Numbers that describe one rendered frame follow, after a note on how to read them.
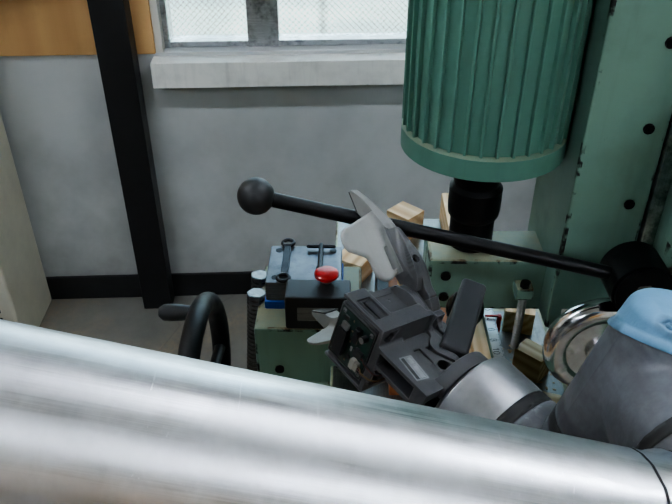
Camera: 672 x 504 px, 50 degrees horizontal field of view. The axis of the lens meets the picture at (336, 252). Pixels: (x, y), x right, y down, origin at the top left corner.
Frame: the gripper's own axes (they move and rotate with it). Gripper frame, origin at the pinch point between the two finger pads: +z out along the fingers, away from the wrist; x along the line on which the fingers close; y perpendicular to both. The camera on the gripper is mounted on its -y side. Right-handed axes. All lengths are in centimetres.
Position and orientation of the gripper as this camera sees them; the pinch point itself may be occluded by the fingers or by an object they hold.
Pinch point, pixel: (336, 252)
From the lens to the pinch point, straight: 72.6
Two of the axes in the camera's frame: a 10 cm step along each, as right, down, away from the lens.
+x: -2.5, 8.0, 5.5
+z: -6.1, -5.7, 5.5
